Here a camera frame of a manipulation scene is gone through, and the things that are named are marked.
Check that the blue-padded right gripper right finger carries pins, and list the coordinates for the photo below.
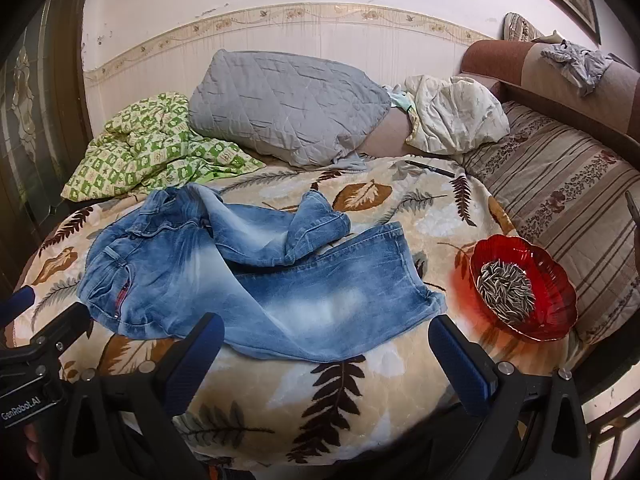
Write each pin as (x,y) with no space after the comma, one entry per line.
(469,369)

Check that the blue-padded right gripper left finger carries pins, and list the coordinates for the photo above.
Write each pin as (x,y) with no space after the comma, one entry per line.
(186,363)

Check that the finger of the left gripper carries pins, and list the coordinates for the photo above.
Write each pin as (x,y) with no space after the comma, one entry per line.
(17,304)

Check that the blue denim jeans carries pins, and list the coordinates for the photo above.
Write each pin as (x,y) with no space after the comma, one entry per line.
(288,285)

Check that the beige leaf-print blanket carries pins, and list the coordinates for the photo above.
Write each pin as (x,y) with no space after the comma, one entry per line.
(251,411)

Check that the red bowl of sunflower seeds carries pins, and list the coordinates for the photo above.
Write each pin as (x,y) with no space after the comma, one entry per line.
(524,288)

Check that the dark wooden door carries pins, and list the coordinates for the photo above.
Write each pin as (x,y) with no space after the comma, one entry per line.
(44,123)

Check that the green white patterned quilt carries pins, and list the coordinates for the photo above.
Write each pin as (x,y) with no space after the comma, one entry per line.
(150,145)

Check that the black pen on blanket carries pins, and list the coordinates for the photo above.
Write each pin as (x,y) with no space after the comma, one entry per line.
(436,170)

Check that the striped brown bed cushion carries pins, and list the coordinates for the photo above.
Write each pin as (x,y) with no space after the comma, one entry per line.
(566,192)

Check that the cream crumpled pillow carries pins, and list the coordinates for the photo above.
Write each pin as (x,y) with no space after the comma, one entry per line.
(452,116)

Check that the grey quilted pillow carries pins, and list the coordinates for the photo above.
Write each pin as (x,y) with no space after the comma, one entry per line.
(308,112)

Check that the light teal small item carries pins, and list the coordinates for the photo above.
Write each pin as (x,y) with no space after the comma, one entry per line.
(400,98)

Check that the grey cloth on headboard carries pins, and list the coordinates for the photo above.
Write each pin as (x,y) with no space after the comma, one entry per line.
(582,67)

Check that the patterned cushion behind headboard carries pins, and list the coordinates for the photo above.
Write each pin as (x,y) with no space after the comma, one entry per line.
(517,28)

